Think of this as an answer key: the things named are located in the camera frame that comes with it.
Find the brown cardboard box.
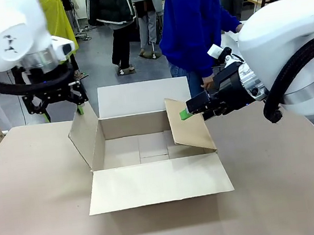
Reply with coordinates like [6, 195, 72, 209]
[62, 71, 236, 218]

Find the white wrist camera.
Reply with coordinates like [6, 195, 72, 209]
[206, 41, 245, 70]
[50, 32, 78, 64]

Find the person's left forearm blue sleeve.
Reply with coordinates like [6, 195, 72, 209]
[220, 11, 243, 34]

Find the person's right forearm blue sleeve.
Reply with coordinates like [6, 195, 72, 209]
[192, 39, 216, 79]

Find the person in dark striped jacket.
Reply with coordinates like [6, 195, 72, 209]
[84, 0, 143, 76]

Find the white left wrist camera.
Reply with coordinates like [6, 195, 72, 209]
[50, 32, 78, 64]

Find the wooden background table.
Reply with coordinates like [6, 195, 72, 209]
[244, 0, 266, 9]

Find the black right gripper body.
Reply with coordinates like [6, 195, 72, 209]
[205, 60, 251, 117]

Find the person in blue jacket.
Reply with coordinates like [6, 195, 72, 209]
[154, 0, 251, 101]

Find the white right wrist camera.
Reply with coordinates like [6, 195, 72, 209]
[206, 41, 245, 70]

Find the person's right hand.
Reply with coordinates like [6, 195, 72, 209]
[199, 74, 217, 91]

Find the person in yellow apron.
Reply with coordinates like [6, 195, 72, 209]
[36, 0, 87, 83]

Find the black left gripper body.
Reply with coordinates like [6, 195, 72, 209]
[18, 59, 85, 110]

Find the person in gray clothes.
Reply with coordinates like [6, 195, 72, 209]
[130, 0, 172, 61]

